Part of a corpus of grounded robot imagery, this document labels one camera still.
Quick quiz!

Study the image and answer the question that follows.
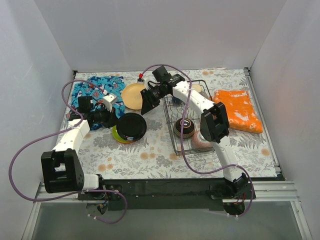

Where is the yellow round plate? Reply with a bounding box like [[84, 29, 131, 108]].
[[121, 83, 146, 110]]

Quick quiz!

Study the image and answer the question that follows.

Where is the black round plate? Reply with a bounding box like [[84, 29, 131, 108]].
[[116, 112, 147, 142]]

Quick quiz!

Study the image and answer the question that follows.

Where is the black wire dish rack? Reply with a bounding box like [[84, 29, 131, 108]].
[[162, 94, 215, 156]]

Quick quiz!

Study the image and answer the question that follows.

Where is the beige brown ceramic cup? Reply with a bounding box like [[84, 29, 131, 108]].
[[192, 84, 203, 93]]

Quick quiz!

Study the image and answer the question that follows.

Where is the dark brown patterned bowl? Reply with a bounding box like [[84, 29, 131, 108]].
[[173, 118, 195, 139]]

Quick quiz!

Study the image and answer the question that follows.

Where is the dark blue mug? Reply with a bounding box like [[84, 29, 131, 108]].
[[172, 96, 182, 105]]

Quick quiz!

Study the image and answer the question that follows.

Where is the lime green round plate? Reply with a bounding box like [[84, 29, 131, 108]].
[[112, 125, 129, 142]]

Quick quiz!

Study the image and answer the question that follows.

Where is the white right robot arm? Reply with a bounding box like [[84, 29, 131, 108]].
[[141, 64, 250, 199]]

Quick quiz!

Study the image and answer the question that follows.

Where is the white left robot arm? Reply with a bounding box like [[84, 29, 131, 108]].
[[41, 93, 118, 200]]

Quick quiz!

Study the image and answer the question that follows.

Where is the blue shark print cloth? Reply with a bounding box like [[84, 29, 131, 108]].
[[66, 76, 126, 130]]

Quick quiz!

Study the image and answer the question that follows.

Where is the floral patterned table mat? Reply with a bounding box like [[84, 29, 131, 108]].
[[47, 67, 281, 181]]

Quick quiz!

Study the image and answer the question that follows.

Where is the orange white folded cloth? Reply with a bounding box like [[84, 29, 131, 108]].
[[212, 90, 263, 134]]

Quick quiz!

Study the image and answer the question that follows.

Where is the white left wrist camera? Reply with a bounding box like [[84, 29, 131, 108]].
[[102, 93, 118, 112]]

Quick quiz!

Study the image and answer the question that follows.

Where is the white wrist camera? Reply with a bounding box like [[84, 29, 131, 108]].
[[137, 73, 148, 89], [102, 93, 118, 112]]

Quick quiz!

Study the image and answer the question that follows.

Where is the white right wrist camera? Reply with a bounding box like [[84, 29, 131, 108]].
[[137, 73, 148, 89]]

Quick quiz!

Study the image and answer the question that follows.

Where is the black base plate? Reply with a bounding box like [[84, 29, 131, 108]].
[[77, 178, 256, 211]]

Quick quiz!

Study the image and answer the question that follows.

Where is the aluminium frame rail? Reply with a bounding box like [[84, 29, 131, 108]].
[[36, 181, 300, 202]]

